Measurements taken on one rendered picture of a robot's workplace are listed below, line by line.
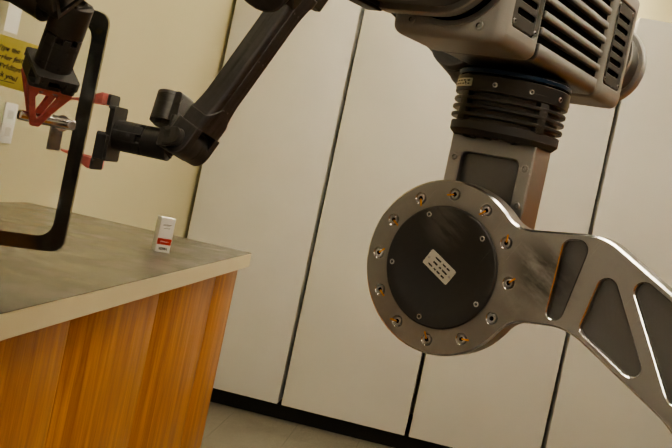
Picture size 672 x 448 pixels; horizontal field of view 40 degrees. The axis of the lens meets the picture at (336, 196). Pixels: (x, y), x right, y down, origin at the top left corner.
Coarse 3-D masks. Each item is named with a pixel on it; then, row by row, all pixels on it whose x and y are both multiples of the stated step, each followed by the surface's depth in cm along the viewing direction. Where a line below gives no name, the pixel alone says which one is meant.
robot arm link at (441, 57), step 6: (438, 54) 140; (444, 54) 140; (438, 60) 140; (444, 60) 139; (450, 60) 139; (456, 60) 138; (444, 66) 140; (450, 66) 139; (456, 66) 138; (462, 66) 139
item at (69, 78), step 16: (48, 32) 135; (32, 48) 141; (48, 48) 135; (64, 48) 135; (80, 48) 138; (32, 64) 137; (48, 64) 136; (64, 64) 137; (48, 80) 135; (64, 80) 136
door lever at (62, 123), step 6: (18, 114) 141; (24, 114) 141; (36, 114) 142; (24, 120) 141; (48, 120) 143; (54, 120) 143; (60, 120) 144; (66, 120) 145; (72, 120) 145; (54, 126) 144; (60, 126) 144; (66, 126) 145; (72, 126) 145
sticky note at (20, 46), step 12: (0, 36) 142; (0, 48) 142; (12, 48) 143; (24, 48) 144; (36, 48) 145; (0, 60) 143; (12, 60) 144; (0, 72) 143; (12, 72) 144; (0, 84) 143; (12, 84) 144
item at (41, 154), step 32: (0, 0) 141; (0, 32) 142; (32, 32) 145; (96, 32) 150; (96, 64) 151; (0, 96) 143; (0, 128) 144; (32, 128) 147; (0, 160) 145; (32, 160) 147; (64, 160) 150; (0, 192) 145; (32, 192) 148; (64, 192) 151; (0, 224) 146; (32, 224) 149; (64, 224) 152
